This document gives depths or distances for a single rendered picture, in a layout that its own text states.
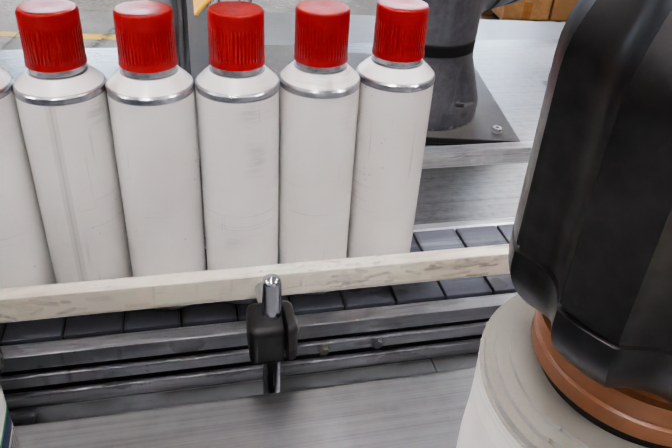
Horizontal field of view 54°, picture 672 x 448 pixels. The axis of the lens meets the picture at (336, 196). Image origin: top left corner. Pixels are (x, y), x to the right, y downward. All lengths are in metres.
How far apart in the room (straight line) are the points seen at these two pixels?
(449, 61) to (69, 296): 0.51
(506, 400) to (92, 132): 0.30
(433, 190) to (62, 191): 0.41
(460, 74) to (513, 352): 0.64
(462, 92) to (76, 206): 0.52
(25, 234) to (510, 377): 0.34
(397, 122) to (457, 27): 0.36
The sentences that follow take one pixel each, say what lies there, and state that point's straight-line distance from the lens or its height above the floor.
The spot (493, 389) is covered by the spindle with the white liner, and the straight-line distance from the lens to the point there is 0.19.
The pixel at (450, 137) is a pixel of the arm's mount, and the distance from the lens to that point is 0.79.
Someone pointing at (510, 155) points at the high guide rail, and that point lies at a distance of 0.54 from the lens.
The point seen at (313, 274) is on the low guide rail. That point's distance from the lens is 0.45.
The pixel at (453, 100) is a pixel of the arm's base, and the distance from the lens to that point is 0.81.
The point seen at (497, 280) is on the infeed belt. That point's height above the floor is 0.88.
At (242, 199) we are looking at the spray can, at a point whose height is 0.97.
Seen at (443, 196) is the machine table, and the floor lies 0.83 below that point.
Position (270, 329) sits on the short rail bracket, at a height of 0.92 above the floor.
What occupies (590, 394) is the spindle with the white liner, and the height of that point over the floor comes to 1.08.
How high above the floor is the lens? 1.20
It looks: 32 degrees down
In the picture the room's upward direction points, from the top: 4 degrees clockwise
